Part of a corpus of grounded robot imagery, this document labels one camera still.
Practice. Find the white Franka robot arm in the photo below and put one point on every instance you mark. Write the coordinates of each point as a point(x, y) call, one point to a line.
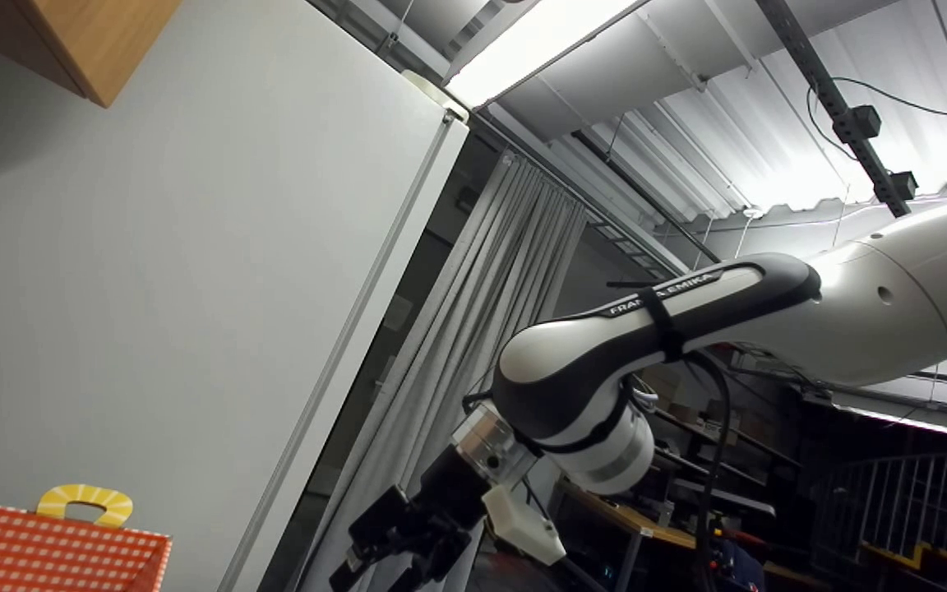
point(880, 299)

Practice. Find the black vertical pole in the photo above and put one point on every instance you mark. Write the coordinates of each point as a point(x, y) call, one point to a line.
point(841, 105)

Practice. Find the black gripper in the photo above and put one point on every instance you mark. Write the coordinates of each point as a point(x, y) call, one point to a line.
point(418, 512)

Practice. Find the wooden table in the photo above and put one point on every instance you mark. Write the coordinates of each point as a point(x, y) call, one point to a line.
point(640, 529)

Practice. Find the ceiling light fixture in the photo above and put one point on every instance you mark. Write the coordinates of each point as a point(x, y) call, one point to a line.
point(541, 44)

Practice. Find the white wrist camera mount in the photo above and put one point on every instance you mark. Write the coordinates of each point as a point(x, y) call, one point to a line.
point(523, 529)

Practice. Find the wooden upper cabinet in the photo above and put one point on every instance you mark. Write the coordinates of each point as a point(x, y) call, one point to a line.
point(81, 35)

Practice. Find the yellow edged stairs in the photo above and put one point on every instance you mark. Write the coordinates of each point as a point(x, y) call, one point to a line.
point(913, 529)

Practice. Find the grey curtain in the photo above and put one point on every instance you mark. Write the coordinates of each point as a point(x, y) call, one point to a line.
point(461, 317)

